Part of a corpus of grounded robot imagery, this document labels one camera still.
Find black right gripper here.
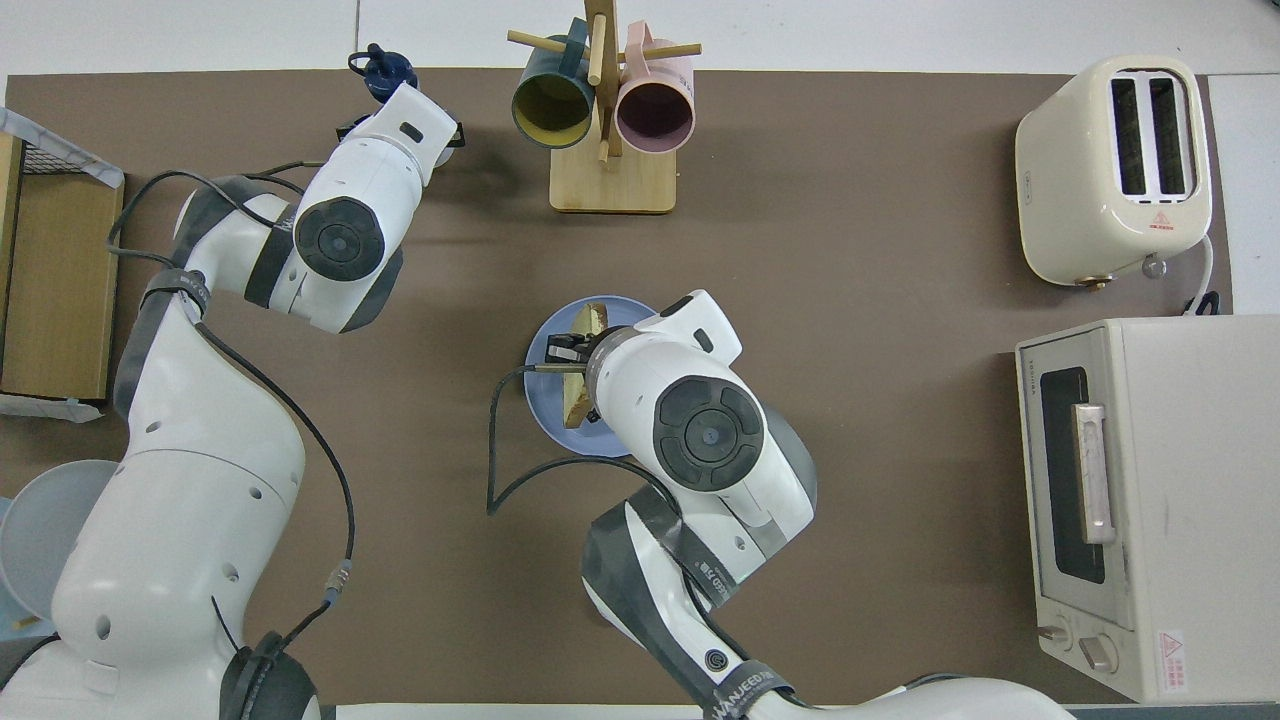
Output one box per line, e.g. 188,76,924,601
440,122,601,376

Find white seasoning bottle navy cap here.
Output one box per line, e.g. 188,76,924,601
348,43,419,104

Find toasted bread slice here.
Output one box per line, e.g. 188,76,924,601
563,303,609,431

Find blue round plate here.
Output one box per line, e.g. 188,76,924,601
523,296,661,459

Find grey-blue plate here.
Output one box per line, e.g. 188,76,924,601
0,460,121,621

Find light blue plate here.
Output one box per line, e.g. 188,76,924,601
0,495,51,641

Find wooden mug rack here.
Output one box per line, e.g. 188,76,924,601
507,0,703,215

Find teal mug yellow inside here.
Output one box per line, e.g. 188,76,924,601
511,18,597,150

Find pink mug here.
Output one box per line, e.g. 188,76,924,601
614,22,696,155

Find wooden box with tray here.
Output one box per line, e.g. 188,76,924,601
0,106,126,423

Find brown table mat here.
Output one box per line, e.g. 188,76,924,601
0,68,1233,706

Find cream two-slot toaster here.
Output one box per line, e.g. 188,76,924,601
1015,55,1213,291

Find white toaster oven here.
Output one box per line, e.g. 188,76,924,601
1015,316,1280,704

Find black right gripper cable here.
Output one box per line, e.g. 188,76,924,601
487,363,691,516

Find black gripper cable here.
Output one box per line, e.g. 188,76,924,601
487,363,691,516
105,160,356,661

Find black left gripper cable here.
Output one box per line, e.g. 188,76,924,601
105,160,356,661

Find wooden shelf with wire basket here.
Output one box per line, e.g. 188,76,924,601
0,108,126,401

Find toaster power cord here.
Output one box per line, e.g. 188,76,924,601
1183,235,1223,317

